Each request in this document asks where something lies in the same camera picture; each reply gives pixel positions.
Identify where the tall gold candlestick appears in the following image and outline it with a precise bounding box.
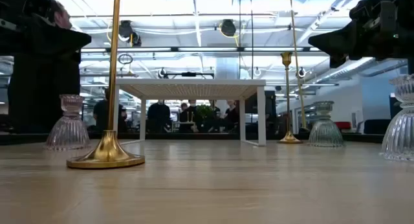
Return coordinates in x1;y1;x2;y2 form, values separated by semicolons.
278;51;303;144
66;0;146;170

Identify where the pink ribbed glass candle holder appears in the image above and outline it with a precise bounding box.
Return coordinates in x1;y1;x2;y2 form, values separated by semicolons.
44;94;92;151

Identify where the black aluminium table frame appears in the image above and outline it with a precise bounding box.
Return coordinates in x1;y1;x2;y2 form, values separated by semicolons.
0;132;386;145

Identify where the black chair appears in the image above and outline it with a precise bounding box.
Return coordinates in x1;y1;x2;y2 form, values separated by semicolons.
364;118;392;135

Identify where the small green background plant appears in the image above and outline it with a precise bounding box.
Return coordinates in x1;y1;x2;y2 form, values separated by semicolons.
195;104;214;121

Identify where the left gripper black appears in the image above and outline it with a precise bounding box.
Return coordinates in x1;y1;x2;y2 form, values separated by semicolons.
0;0;93;63

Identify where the clear ribbed glass candle holder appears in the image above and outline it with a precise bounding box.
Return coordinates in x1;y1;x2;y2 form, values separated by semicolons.
380;74;414;162

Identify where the white perforated riser shelf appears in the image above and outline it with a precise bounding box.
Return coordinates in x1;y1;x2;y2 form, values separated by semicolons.
111;78;267;147

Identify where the black hanging cable with coil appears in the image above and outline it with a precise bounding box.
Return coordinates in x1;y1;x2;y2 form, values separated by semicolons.
249;0;255;80

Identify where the black ceiling-hung device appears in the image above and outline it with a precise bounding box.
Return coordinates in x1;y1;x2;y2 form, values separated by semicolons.
220;19;237;38
118;19;142;47

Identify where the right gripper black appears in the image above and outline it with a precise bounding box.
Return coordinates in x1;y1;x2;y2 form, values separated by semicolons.
307;0;400;69

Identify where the hanging black cable ring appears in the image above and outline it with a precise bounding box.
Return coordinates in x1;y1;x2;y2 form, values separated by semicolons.
117;52;134;65

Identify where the person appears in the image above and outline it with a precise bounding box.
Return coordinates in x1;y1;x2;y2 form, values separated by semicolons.
223;100;241;133
147;100;172;133
93;87;127;133
8;0;82;134
179;100;204;133

